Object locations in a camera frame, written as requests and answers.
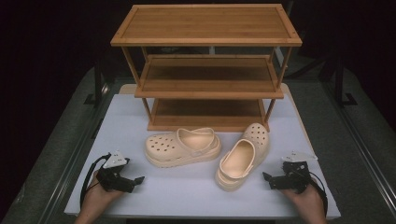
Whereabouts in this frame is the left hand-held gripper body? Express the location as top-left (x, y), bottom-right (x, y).
top-left (95, 150), bottom-right (137, 194)

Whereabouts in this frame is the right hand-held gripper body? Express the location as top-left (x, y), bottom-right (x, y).
top-left (278, 150), bottom-right (318, 194)

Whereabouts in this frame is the beige foam clog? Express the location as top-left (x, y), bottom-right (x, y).
top-left (214, 122), bottom-right (271, 192)
top-left (144, 127), bottom-right (222, 169)

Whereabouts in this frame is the wooden three-tier shoe rack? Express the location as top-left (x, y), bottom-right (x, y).
top-left (110, 3), bottom-right (304, 133)

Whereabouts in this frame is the person's right hand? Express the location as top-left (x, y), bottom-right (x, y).
top-left (279, 182), bottom-right (325, 217)

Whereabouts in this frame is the black metal stand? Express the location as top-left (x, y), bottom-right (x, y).
top-left (83, 59), bottom-right (106, 108)
top-left (334, 55), bottom-right (359, 108)

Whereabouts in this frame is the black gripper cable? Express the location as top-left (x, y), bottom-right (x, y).
top-left (79, 152), bottom-right (112, 209)
top-left (303, 171), bottom-right (330, 217)

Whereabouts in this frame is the metal frame rail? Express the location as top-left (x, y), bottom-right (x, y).
top-left (36, 82), bottom-right (113, 224)
top-left (321, 81), bottom-right (396, 206)

